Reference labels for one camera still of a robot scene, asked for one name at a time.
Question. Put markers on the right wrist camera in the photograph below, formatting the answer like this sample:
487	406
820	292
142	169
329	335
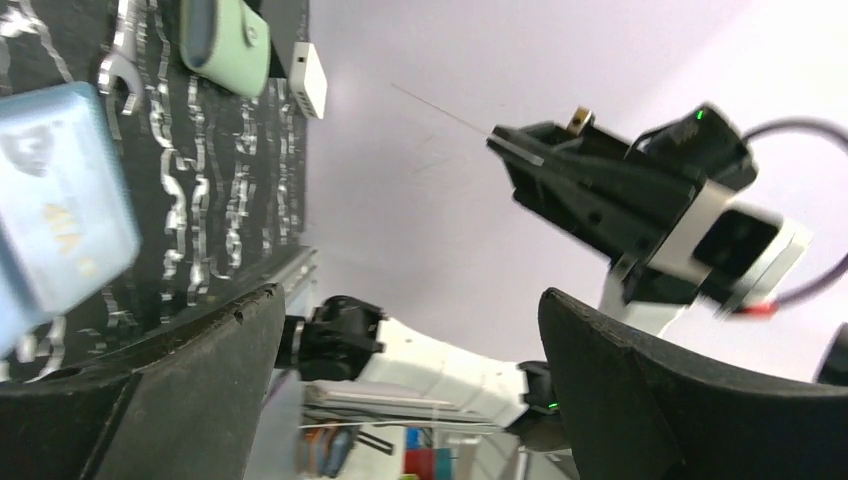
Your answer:
748	252

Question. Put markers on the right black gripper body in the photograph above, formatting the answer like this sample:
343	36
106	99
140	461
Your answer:
694	167

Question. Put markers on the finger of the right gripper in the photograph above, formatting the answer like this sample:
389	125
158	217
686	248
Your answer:
550	150
603	226

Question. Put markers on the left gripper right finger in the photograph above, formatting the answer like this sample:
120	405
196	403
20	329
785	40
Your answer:
638	407

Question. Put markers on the white box with label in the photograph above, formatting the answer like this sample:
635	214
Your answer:
307	81

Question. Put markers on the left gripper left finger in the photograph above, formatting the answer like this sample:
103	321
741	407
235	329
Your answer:
183	404

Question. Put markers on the blue card holder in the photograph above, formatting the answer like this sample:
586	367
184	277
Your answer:
67	224

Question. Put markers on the green card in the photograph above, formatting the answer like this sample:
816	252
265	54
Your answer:
227	43

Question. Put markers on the silver wrench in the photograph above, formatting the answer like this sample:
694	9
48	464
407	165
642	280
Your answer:
119	64

